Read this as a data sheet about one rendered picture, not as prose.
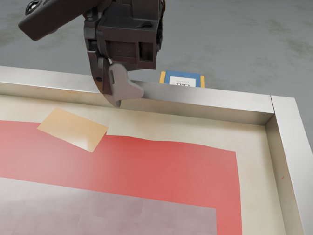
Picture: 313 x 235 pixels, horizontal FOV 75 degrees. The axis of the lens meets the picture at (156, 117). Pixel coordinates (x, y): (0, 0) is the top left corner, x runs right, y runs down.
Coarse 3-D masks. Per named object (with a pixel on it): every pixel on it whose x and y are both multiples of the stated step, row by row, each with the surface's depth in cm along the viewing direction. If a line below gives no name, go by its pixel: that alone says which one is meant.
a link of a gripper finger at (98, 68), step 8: (96, 40) 24; (88, 48) 23; (96, 48) 23; (88, 56) 24; (96, 56) 23; (96, 64) 24; (104, 64) 25; (96, 72) 25; (104, 72) 25; (96, 80) 26; (104, 80) 26; (104, 88) 28
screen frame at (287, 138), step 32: (32, 96) 36; (64, 96) 35; (96, 96) 34; (160, 96) 33; (192, 96) 33; (224, 96) 33; (256, 96) 33; (288, 128) 30; (288, 160) 27; (288, 192) 26; (288, 224) 25
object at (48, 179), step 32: (0, 128) 33; (32, 128) 33; (0, 160) 30; (32, 160) 30; (64, 160) 30; (96, 160) 30; (0, 192) 27; (32, 192) 27; (64, 192) 27; (0, 224) 25; (32, 224) 25; (64, 224) 25
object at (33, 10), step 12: (36, 0) 23; (48, 0) 21; (60, 0) 20; (72, 0) 20; (84, 0) 20; (96, 0) 20; (36, 12) 22; (48, 12) 21; (60, 12) 21; (72, 12) 21; (84, 12) 21; (24, 24) 23; (36, 24) 23; (48, 24) 22; (60, 24) 22; (36, 36) 24
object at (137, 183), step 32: (128, 160) 30; (160, 160) 30; (192, 160) 30; (224, 160) 30; (96, 192) 28; (128, 192) 28; (160, 192) 28; (192, 192) 28; (224, 192) 28; (96, 224) 25; (128, 224) 25; (160, 224) 25; (192, 224) 26; (224, 224) 26
